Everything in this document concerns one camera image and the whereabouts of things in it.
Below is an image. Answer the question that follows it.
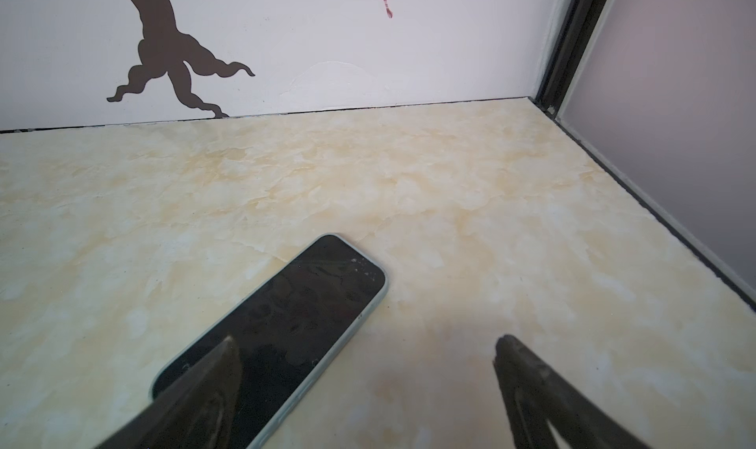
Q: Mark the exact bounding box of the light green phone case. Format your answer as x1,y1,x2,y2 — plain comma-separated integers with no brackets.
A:
148,232,390,449

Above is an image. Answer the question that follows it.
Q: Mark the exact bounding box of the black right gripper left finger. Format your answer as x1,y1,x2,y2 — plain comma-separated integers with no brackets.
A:
98,337,242,448

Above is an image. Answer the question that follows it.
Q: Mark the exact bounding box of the black corner frame post right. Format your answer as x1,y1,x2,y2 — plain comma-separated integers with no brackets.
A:
534,0,608,118

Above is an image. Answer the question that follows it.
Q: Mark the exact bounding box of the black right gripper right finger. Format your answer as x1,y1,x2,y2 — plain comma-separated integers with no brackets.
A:
493,335,647,448

